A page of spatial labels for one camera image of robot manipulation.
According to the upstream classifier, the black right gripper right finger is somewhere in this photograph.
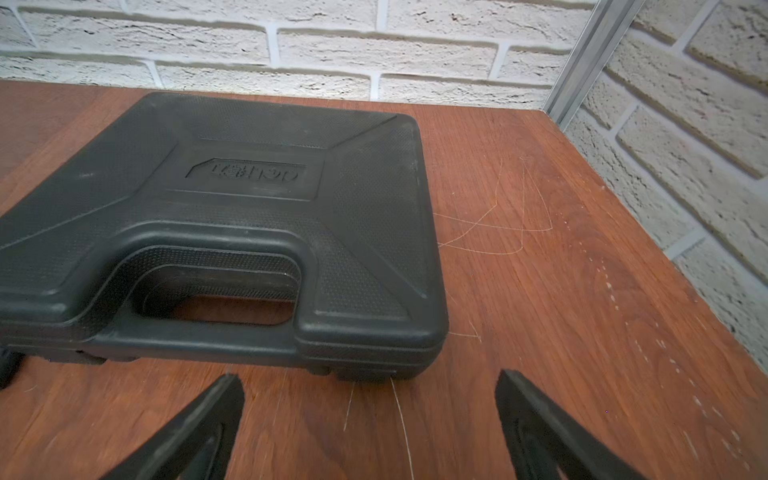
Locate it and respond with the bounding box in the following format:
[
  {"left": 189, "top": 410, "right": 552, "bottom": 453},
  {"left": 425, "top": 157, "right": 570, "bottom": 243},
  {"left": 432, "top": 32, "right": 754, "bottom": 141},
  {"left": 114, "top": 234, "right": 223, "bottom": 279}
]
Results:
[{"left": 494, "top": 369, "right": 643, "bottom": 479}]

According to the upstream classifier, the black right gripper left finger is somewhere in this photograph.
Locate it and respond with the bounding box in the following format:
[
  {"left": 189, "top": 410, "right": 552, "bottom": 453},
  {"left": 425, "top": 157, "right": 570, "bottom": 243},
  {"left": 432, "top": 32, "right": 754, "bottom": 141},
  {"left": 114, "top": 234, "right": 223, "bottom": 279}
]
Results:
[{"left": 103, "top": 374, "right": 245, "bottom": 479}]

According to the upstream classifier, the grey metal pipe wrench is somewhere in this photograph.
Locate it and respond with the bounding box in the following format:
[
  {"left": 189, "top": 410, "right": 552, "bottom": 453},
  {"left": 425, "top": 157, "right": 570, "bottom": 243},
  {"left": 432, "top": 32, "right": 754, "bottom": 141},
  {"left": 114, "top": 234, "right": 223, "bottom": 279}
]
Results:
[{"left": 0, "top": 348, "right": 24, "bottom": 390}]

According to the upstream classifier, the black plastic tool case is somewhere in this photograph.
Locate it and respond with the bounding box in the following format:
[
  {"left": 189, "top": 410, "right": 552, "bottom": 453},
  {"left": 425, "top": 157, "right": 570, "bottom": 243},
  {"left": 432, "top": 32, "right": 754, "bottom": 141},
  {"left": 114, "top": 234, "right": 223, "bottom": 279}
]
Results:
[{"left": 1, "top": 92, "right": 449, "bottom": 380}]

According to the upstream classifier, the aluminium right corner post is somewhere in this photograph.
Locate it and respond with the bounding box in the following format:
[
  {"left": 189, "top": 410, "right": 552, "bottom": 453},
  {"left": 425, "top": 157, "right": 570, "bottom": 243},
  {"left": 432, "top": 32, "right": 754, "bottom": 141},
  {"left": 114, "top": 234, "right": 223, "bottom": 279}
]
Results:
[{"left": 543, "top": 0, "right": 645, "bottom": 132}]

